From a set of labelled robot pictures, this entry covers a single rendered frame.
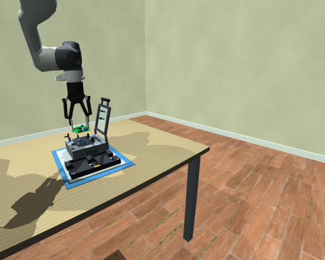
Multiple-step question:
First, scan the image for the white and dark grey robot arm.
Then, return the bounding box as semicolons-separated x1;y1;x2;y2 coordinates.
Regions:
18;0;85;83

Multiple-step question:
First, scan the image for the green circuit board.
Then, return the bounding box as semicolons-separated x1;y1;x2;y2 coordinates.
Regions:
73;125;90;133

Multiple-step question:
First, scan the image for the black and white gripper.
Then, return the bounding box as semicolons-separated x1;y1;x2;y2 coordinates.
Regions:
62;82;92;132

